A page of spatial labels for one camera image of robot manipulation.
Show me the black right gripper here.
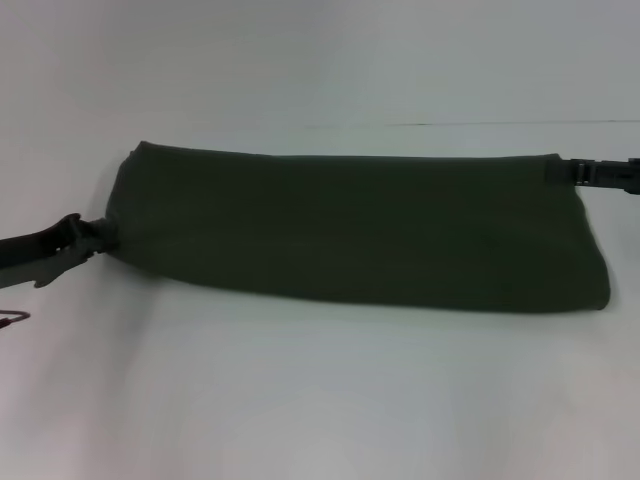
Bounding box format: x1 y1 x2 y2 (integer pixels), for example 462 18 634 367
544 156 640 194

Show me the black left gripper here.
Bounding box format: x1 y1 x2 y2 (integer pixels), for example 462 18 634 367
0 213 122 292

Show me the dark green FREE t-shirt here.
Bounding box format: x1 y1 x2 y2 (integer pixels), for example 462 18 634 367
102 140 614 312

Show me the left wrist cable with plug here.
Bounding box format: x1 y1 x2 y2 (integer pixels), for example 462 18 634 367
0 309 32 332

